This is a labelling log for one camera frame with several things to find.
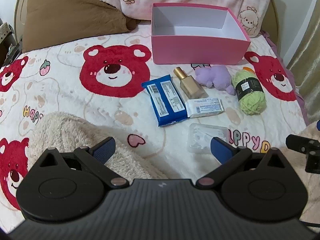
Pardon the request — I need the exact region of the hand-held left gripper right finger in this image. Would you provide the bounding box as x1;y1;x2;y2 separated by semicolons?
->
196;137;288;189

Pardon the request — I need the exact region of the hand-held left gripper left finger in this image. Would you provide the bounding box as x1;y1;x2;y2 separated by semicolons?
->
34;137;129;189

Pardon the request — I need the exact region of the clear plastic bag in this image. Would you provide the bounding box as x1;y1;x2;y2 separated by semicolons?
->
188;123;230;154

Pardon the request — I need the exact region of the white tissue packet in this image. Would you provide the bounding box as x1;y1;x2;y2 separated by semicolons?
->
185;97;225;118

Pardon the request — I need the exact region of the green yarn ball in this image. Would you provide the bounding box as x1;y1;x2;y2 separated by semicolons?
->
231;69;267;115

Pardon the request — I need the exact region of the beige foundation bottle gold cap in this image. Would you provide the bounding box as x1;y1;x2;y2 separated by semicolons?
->
174;67;208;100

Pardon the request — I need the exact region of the purple plush toy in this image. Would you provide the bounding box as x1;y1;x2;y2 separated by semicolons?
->
195;65;237;95

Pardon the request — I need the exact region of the blue snack packet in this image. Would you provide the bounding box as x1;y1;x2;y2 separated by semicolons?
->
141;76;188;127

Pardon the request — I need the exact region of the pink cardboard box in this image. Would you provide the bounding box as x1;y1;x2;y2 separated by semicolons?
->
151;3;251;65

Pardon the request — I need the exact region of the red bear print blanket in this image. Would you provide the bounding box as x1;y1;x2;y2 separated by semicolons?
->
0;25;309;230

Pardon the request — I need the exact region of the beige curtain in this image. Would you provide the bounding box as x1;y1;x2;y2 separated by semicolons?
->
286;0;320;123

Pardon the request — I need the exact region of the brown pillow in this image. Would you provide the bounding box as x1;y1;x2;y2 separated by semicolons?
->
22;0;140;53

